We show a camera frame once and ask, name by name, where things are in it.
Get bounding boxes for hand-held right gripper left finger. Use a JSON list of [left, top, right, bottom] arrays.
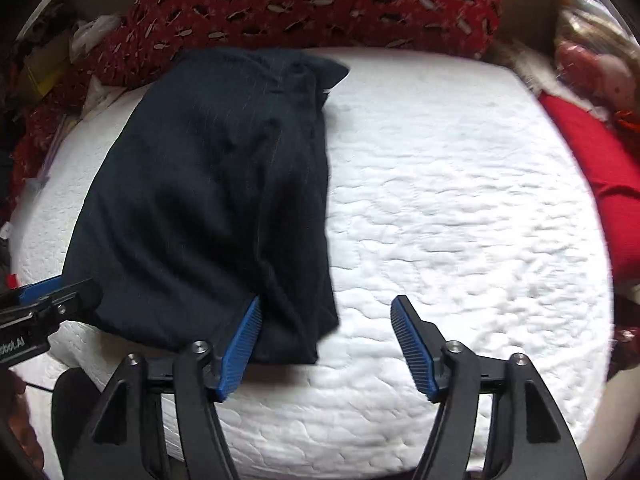
[[75, 295, 263, 480]]

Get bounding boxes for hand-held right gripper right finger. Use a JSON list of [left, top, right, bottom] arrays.
[[390, 295, 589, 480]]

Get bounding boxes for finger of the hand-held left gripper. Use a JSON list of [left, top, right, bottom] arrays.
[[0, 278, 104, 333], [17, 275, 66, 306]]

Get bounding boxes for navy pinstriped pants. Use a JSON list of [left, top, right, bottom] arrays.
[[64, 46, 351, 367]]

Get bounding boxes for white quilted mattress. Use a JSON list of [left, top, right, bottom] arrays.
[[10, 47, 617, 480]]

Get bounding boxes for plain red cloth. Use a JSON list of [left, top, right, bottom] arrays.
[[539, 92, 640, 307]]

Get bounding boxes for white plastic bag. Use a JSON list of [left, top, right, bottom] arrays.
[[71, 14, 123, 58]]

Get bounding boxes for red patterned blanket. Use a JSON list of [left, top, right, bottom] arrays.
[[12, 0, 503, 186]]

